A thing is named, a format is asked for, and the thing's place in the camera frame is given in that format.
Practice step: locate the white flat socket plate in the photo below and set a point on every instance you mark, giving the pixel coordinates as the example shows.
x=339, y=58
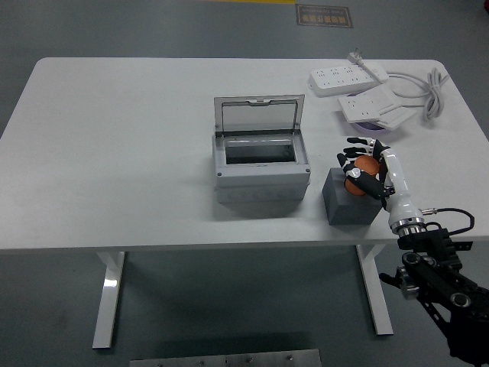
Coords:
x=397, y=116

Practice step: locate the white pronged plug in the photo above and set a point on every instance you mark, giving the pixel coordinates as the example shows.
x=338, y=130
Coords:
x=353, y=56

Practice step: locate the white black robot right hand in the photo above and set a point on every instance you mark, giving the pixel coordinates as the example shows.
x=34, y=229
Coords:
x=397, y=179

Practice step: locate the white table leg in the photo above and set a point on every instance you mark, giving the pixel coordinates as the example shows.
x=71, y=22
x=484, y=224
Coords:
x=109, y=298
x=376, y=290

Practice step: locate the purple round disc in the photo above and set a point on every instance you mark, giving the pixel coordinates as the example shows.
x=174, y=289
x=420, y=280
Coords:
x=368, y=127

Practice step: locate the grey plastic enclosure box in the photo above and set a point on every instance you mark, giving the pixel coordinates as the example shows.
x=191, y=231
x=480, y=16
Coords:
x=263, y=179

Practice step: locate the large white power strip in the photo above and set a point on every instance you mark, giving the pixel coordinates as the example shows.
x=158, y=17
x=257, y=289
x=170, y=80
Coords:
x=336, y=82

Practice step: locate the dark floor sign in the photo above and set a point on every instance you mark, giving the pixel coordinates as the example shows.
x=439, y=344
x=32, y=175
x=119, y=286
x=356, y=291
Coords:
x=324, y=16

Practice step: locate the grey cube holder block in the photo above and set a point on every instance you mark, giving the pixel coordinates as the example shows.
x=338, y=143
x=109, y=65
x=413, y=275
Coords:
x=344, y=206

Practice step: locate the orange cylindrical battery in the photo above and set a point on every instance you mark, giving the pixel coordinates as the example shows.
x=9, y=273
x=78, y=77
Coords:
x=366, y=165

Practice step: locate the transparent hinged box lid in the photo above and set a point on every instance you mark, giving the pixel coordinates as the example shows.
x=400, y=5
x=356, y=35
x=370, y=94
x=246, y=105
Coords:
x=233, y=100

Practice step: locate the small white power strip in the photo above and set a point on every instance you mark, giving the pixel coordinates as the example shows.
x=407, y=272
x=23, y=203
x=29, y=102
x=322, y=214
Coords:
x=363, y=105

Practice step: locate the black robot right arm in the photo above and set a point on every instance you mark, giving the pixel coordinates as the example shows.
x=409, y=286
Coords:
x=431, y=244

